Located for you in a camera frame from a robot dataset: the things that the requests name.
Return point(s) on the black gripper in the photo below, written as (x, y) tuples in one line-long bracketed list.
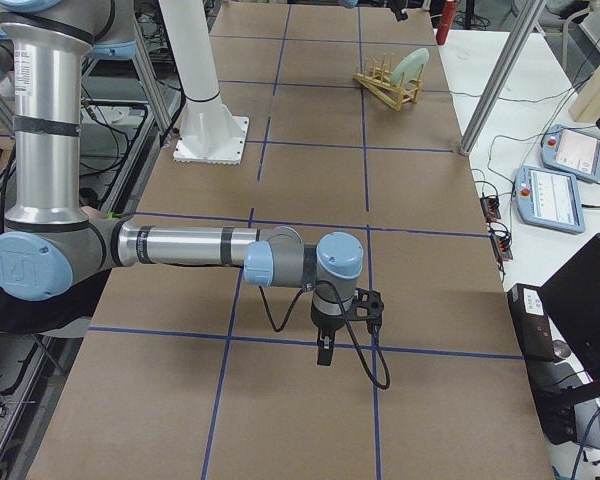
[(326, 323)]

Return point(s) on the pale green plate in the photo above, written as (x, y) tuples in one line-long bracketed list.
[(409, 68)]

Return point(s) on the black box device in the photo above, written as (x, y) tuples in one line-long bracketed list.
[(531, 323)]

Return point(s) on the black monitor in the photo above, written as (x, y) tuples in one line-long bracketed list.
[(571, 297)]

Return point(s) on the near teach pendant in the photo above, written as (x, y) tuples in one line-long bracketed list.
[(549, 199)]

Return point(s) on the teach pendant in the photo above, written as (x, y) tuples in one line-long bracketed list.
[(549, 199), (573, 151)]

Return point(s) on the wooden dish rack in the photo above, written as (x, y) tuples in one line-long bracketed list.
[(374, 76)]

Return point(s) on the far teach pendant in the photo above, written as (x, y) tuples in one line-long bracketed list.
[(573, 151)]

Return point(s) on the red cylinder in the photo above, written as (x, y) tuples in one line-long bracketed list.
[(446, 21)]

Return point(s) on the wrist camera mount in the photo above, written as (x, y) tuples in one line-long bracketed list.
[(367, 306)]

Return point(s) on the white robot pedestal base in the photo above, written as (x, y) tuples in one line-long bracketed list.
[(208, 132)]

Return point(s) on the aluminium frame post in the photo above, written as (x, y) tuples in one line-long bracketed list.
[(505, 63)]

